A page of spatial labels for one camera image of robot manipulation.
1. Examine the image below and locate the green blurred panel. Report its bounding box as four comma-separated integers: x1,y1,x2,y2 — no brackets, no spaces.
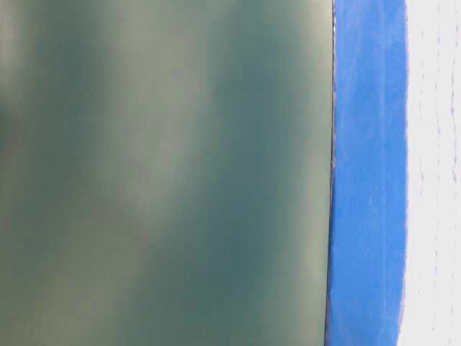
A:
1,1,332,345

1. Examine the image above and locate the white blue striped towel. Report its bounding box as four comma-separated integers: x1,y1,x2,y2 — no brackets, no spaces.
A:
398,1,460,345

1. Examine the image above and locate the blue table cloth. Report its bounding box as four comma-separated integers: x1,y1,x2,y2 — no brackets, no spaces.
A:
325,1,407,345

